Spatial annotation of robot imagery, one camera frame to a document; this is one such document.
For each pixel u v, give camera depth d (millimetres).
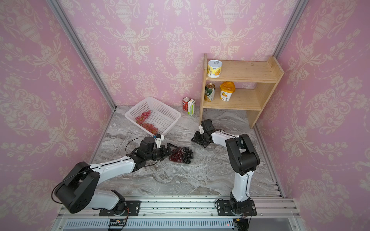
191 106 1070
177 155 869
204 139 849
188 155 880
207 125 811
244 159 515
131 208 743
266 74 781
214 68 727
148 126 1030
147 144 672
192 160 891
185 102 1106
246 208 683
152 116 1140
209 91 873
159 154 755
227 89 894
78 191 427
